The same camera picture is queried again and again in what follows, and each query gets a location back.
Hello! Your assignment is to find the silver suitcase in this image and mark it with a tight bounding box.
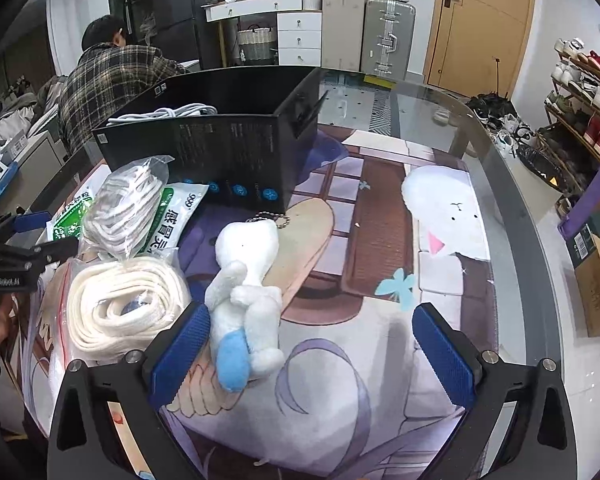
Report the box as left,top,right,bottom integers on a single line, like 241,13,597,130
361,0,417,81

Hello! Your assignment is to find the white plush toy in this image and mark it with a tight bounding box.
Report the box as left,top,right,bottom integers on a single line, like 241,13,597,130
204,210,288,393

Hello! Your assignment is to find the wooden door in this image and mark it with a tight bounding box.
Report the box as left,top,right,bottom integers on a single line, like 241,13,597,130
422,0,537,96

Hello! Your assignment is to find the printed desk mat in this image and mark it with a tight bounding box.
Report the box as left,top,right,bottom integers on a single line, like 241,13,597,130
22,127,501,480

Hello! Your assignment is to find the bag of white rope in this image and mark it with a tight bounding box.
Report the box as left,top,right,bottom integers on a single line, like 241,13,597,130
80,155,173,261

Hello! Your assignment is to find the black cardboard box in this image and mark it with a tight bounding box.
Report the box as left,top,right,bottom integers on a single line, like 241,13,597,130
92,66,329,216

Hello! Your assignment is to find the white power cable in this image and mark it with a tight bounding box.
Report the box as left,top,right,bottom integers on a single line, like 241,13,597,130
106,102,218,127

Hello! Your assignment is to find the wicker basket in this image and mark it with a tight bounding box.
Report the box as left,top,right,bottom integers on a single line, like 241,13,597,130
236,27,279,65

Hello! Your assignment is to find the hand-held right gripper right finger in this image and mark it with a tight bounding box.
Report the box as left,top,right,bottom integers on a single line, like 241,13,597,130
412,302,578,480

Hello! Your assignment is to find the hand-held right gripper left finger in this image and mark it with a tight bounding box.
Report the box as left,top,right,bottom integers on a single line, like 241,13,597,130
47,301,212,480

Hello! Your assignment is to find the black fridge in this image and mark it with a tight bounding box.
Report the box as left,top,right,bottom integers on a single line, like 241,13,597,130
150,0,231,68

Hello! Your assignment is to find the pile of shoes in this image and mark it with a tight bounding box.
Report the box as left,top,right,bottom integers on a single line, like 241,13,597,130
465,92,536,153

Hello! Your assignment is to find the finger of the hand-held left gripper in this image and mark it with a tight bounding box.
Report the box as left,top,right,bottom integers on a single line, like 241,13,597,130
0,236,81,271
0,211,56,241

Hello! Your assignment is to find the grey cabinet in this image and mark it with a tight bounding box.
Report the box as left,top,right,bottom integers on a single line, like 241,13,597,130
10,130,66,196

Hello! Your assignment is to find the green and white medicine packet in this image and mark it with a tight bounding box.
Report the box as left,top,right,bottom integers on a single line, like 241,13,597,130
47,182,211,266

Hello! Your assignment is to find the dark green box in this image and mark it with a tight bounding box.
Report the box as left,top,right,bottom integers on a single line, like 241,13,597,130
562,205,600,271

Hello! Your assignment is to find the white desk with drawers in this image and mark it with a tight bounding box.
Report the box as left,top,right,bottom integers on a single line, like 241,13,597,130
202,0,323,67

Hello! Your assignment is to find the brown glass-door cabinet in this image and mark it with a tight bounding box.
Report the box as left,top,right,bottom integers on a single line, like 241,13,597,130
107,0,153,46

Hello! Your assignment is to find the beige suitcase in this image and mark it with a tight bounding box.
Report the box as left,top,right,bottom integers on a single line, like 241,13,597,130
321,0,367,71

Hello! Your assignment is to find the bag of cream webbing strap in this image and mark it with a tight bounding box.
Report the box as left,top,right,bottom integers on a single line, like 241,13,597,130
40,255,193,376

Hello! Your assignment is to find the wooden shoe rack with shoes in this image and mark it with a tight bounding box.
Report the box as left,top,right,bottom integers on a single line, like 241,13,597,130
542,37,600,211

